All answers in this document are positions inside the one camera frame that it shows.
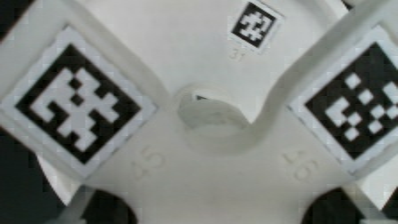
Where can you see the white cross-shaped table base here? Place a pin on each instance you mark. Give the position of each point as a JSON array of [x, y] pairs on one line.
[[207, 173]]

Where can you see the white cylindrical table leg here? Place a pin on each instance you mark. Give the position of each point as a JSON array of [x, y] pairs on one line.
[[209, 111]]

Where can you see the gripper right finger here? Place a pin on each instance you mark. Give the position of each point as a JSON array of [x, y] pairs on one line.
[[344, 207]]

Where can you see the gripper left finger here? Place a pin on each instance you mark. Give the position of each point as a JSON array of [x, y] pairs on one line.
[[97, 208]]

